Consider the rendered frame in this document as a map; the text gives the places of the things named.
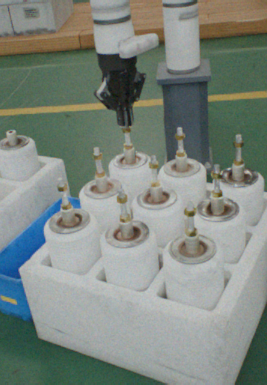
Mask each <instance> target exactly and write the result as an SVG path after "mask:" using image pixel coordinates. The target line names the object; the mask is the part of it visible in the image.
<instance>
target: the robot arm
mask: <svg viewBox="0 0 267 385"><path fill-rule="evenodd" d="M90 6H91V11H92V17H93V35H94V42H95V47H96V52H97V57H98V63H99V67H100V69H101V70H102V86H101V87H100V89H99V90H95V92H94V95H95V96H96V98H97V99H98V100H99V101H100V102H101V103H102V104H103V105H104V106H105V107H106V108H107V109H108V110H112V111H116V112H117V123H118V125H119V126H120V127H121V128H124V129H126V128H128V127H129V126H132V125H133V114H132V106H133V103H135V102H138V101H139V99H140V96H141V91H142V88H143V85H144V82H145V78H146V74H145V73H143V72H140V71H138V69H137V67H136V64H137V62H138V57H137V55H138V54H140V53H143V52H145V51H147V50H150V49H152V48H154V47H157V46H159V38H158V35H156V34H148V35H139V36H135V30H133V26H132V20H131V13H130V6H129V0H90ZM162 13H163V23H164V35H165V56H166V68H167V72H169V73H172V74H189V73H192V72H195V71H198V70H199V69H200V50H199V11H198V0H162ZM135 89H136V92H135ZM108 91H109V92H108ZM119 102H120V104H119Z"/></svg>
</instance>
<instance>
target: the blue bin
mask: <svg viewBox="0 0 267 385"><path fill-rule="evenodd" d="M67 199H68V201H70V202H71V206H73V208H77V209H81V205H80V199H79V198H75V197H71V196H67ZM61 204H62V197H60V198H58V199H57V200H56V201H55V202H54V204H53V205H51V206H50V207H49V208H48V209H47V210H46V211H44V212H43V213H42V214H41V215H40V216H39V217H37V218H36V219H35V220H34V221H33V222H32V223H30V225H28V226H27V227H26V228H25V229H24V230H23V231H22V232H21V233H20V234H19V235H18V236H17V237H15V238H13V239H12V240H11V241H10V242H9V243H8V245H6V246H5V247H4V248H3V249H2V250H1V251H0V311H1V312H2V313H4V314H9V315H11V316H14V317H16V318H17V319H20V320H25V321H27V322H33V318H32V313H31V310H30V307H29V303H28V299H27V296H26V291H25V289H24V286H23V281H22V278H21V275H20V268H21V267H22V266H23V265H24V263H25V262H26V261H27V260H30V258H31V256H33V255H34V254H35V253H36V252H37V251H38V250H40V249H41V248H42V247H43V245H44V244H45V243H46V238H45V235H44V227H45V224H46V222H47V221H48V220H49V219H50V218H51V217H52V216H53V215H54V214H56V213H58V212H60V211H61V210H60V209H61Z"/></svg>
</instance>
